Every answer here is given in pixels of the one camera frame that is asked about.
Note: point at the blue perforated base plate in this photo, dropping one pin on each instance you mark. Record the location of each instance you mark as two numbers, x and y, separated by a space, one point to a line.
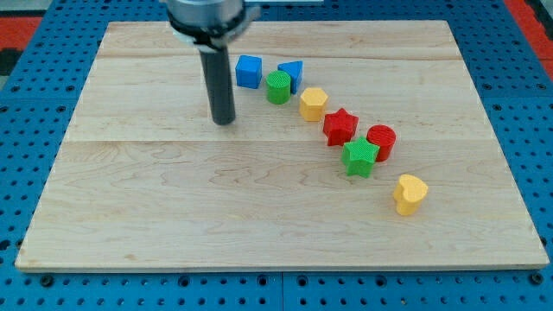
38 99

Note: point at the blue cube block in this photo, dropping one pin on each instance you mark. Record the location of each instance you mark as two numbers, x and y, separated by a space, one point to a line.
249 71

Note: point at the yellow heart block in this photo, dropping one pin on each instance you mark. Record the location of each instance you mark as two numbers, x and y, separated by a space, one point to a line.
409 194

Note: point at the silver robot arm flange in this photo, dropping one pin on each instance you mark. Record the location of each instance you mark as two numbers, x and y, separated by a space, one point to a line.
210 25

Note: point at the green cylinder block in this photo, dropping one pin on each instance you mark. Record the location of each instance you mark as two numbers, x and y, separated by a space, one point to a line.
278 87

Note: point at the yellow hexagon block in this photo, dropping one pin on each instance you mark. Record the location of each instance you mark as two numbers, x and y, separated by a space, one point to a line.
313 103

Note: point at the light wooden board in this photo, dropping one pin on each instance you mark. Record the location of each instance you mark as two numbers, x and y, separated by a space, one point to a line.
145 182

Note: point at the red star block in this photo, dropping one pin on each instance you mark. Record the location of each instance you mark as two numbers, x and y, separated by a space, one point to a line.
339 127

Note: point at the blue triangle block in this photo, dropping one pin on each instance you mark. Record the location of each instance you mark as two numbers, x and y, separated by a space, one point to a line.
295 70

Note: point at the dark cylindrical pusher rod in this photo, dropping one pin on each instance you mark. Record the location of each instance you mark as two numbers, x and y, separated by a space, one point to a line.
217 75

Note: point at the green star block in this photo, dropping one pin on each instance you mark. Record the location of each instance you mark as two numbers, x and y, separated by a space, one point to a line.
359 157

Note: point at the red cylinder block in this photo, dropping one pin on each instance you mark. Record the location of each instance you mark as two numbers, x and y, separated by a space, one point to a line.
384 137

